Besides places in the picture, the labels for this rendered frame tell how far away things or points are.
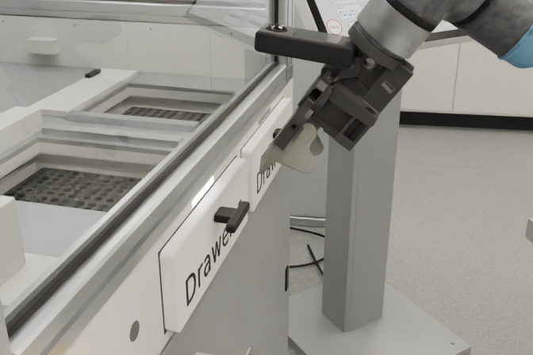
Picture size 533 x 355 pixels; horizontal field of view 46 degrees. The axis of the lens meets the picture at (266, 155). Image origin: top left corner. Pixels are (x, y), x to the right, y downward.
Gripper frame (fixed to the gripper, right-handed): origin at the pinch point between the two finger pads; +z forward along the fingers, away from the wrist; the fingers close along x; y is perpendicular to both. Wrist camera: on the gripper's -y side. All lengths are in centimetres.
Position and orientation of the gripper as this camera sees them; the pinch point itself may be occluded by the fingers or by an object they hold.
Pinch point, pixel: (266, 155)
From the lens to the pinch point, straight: 78.4
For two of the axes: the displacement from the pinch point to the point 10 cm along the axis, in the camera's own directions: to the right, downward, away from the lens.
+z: -5.5, 7.0, 4.5
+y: 8.0, 6.1, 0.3
